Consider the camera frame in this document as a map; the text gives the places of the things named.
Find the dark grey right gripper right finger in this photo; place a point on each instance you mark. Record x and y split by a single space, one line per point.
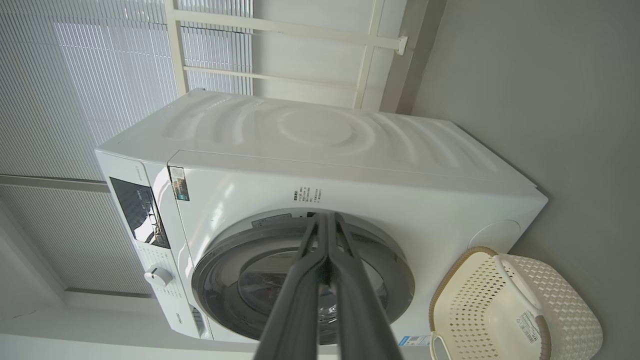
362 320

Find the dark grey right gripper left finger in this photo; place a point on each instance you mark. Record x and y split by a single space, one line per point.
295 310

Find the grey washing machine door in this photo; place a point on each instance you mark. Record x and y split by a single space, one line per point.
230 270

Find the cream perforated laundry basket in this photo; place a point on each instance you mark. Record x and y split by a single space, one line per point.
480 310

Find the white washing machine dial knob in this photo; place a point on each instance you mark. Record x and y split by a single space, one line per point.
158 276

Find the white washing machine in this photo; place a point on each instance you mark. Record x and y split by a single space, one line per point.
320 165

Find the white barcode label sticker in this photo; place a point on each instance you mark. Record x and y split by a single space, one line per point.
529 327

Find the dark energy label sticker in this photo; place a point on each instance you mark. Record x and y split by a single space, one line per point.
179 184

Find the black glossy display panel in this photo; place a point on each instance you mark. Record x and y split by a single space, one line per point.
140 212

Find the blue energy label sticker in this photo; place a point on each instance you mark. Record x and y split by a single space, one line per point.
414 341

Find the white ribbed window blind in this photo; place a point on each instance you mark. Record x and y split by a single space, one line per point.
90 80
65 235

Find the white metal railing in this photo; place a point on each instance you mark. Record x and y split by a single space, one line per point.
280 27

